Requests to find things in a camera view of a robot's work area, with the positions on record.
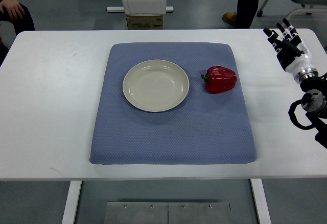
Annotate blue textured mat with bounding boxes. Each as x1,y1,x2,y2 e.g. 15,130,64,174
89,42,256,165

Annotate cream ceramic plate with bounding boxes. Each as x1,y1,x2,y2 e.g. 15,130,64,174
122,60,190,112

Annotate red bell pepper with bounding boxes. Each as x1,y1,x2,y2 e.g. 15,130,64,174
201,66,238,93

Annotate white table leg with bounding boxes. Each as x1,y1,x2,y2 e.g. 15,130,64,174
250,179,271,224
61,181,82,224

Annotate seated person in black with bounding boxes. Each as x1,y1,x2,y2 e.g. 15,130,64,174
0,0,35,65

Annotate metal floor plate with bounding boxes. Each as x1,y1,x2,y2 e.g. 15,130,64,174
104,202,232,223

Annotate left white table leg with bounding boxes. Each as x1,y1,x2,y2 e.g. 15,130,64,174
61,181,82,224

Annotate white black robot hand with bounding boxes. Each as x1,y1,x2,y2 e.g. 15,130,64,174
263,18,318,84

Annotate right white table leg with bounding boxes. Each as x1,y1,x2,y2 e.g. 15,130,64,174
250,179,271,224

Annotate cardboard box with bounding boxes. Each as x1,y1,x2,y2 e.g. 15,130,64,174
126,15,164,30

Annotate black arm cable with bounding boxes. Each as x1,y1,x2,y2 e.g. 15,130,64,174
288,99,317,130

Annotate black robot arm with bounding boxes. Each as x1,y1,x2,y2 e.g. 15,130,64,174
300,73,326,148

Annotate standing person dark trousers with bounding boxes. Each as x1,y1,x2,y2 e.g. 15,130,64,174
222,0,259,29

